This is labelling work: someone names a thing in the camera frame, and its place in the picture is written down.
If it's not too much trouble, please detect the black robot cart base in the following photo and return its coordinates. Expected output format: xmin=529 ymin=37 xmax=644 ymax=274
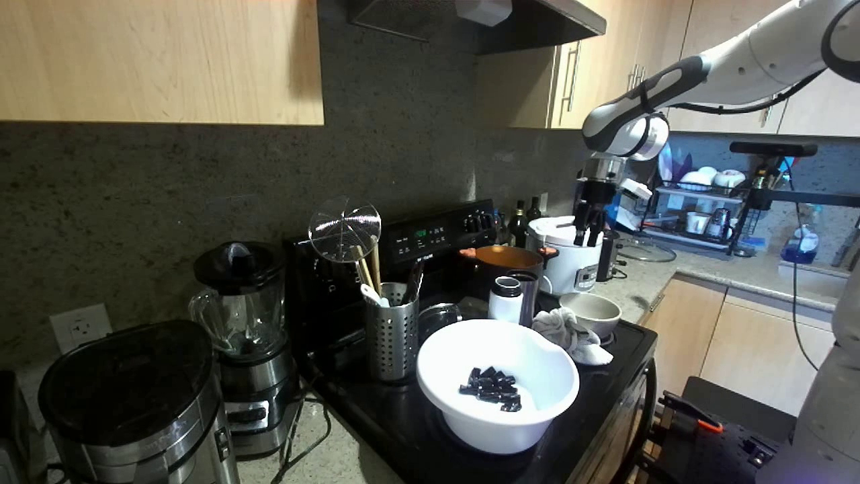
xmin=655 ymin=374 xmax=802 ymax=484

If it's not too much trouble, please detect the small steel cup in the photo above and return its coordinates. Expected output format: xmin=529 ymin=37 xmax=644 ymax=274
xmin=416 ymin=301 xmax=466 ymax=338

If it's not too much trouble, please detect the light wood wall cabinet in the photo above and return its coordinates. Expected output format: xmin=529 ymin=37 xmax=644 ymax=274
xmin=472 ymin=0 xmax=860 ymax=143
xmin=0 ymin=0 xmax=327 ymax=129

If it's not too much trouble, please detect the white crumpled cloth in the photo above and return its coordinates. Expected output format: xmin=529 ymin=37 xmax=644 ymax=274
xmin=533 ymin=307 xmax=615 ymax=370

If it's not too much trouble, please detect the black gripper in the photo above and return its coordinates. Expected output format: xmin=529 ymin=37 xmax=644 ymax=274
xmin=573 ymin=174 xmax=623 ymax=249

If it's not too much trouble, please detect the slim black bottle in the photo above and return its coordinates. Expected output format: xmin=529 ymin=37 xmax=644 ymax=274
xmin=597 ymin=226 xmax=621 ymax=284

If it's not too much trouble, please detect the blender with black lid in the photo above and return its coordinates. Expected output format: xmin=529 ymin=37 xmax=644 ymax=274
xmin=185 ymin=240 xmax=298 ymax=460

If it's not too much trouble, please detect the perforated steel utensil holder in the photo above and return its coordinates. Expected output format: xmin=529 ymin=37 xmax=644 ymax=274
xmin=357 ymin=280 xmax=423 ymax=385

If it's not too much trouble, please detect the large white mixing bowl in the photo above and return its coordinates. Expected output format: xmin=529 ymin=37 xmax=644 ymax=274
xmin=413 ymin=316 xmax=584 ymax=457

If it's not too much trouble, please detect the dish rack with dishes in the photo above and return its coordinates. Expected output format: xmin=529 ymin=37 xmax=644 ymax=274
xmin=639 ymin=163 xmax=750 ymax=256

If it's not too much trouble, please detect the light wood base cabinet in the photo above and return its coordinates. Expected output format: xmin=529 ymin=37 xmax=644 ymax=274
xmin=643 ymin=270 xmax=835 ymax=418

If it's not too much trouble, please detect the pile of dark pieces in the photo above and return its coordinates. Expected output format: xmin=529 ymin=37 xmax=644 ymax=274
xmin=456 ymin=363 xmax=523 ymax=413

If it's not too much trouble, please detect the dark glass bottle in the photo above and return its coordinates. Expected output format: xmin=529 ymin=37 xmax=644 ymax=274
xmin=507 ymin=199 xmax=533 ymax=249

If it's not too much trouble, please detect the wooden chopstick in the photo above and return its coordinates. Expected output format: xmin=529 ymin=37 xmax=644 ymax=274
xmin=350 ymin=240 xmax=373 ymax=297
xmin=369 ymin=237 xmax=388 ymax=295

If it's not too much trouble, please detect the steel slow cooker black lid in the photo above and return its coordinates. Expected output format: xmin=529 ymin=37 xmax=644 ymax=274
xmin=38 ymin=316 xmax=238 ymax=484

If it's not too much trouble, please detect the lilac insulated bottle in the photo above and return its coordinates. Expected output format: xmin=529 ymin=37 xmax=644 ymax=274
xmin=486 ymin=274 xmax=527 ymax=327

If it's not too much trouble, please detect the white ceramic bowl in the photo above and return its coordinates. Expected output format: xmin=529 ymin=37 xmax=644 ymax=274
xmin=561 ymin=293 xmax=623 ymax=346

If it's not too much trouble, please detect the black electric stove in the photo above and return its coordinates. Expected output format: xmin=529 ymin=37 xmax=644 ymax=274
xmin=286 ymin=197 xmax=662 ymax=484

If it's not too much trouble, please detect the white wall outlet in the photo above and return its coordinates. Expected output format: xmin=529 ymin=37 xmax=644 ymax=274
xmin=48 ymin=301 xmax=115 ymax=358

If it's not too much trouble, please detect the dark range hood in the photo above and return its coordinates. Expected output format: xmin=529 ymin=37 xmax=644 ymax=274
xmin=346 ymin=0 xmax=609 ymax=58

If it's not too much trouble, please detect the black oven door handle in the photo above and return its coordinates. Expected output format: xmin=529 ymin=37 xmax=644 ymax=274
xmin=627 ymin=358 xmax=662 ymax=467

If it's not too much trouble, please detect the black camera stand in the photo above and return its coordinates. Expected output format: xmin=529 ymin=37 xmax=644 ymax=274
xmin=728 ymin=136 xmax=860 ymax=211

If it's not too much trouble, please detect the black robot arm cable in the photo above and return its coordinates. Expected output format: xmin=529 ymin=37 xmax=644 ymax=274
xmin=687 ymin=65 xmax=830 ymax=374

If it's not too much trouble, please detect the white rice cooker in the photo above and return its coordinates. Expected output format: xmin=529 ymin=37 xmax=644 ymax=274
xmin=527 ymin=211 xmax=604 ymax=297

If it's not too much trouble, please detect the blue soap bottle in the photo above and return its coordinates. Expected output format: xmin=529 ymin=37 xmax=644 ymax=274
xmin=780 ymin=222 xmax=822 ymax=266

